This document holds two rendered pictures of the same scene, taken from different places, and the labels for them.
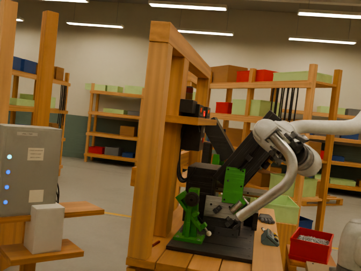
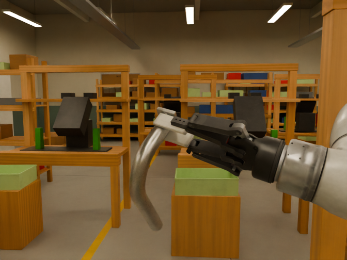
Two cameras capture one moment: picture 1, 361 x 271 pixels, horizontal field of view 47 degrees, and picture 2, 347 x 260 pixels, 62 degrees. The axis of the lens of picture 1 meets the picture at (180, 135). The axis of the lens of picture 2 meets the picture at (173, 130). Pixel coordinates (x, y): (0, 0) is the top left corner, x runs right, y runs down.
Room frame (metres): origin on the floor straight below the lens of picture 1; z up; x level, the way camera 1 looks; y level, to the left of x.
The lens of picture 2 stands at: (1.17, -0.85, 1.56)
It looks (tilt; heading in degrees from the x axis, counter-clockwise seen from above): 6 degrees down; 84
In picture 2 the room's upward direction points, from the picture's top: straight up
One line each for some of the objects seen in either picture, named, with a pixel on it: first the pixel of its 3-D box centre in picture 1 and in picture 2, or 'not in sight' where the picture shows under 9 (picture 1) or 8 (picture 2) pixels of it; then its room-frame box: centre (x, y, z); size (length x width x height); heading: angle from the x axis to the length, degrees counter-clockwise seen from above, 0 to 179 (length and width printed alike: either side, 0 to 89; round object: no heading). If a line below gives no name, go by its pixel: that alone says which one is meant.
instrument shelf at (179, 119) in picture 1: (188, 120); not in sight; (2.54, -0.04, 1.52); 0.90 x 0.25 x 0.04; 169
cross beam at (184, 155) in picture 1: (166, 164); not in sight; (2.56, 0.06, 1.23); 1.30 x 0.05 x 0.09; 169
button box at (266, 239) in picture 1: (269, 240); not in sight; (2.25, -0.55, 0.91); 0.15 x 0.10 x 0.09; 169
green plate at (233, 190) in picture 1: (233, 184); not in sight; (2.40, -0.35, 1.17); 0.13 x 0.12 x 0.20; 169
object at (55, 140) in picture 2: not in sight; (52, 141); (-1.59, 8.30, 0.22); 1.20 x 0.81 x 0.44; 83
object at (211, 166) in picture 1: (202, 192); not in sight; (2.62, -0.18, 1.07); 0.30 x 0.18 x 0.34; 169
